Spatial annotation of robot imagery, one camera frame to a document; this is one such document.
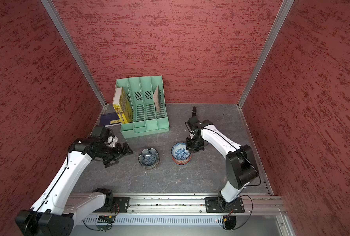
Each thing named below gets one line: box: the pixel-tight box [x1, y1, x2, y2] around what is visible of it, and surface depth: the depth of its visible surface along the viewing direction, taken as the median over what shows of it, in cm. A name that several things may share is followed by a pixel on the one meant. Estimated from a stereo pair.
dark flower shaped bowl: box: [138, 147, 160, 167], surface depth 85 cm
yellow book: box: [112, 87, 134, 125], surface depth 92 cm
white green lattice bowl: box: [138, 158, 161, 170], surface depth 82 cm
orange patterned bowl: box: [171, 154, 192, 165], surface depth 85 cm
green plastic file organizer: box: [115, 75, 170, 139], surface depth 106 cm
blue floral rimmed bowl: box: [171, 142, 192, 161], surface depth 88 cm
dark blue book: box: [100, 112, 122, 126], surface depth 111 cm
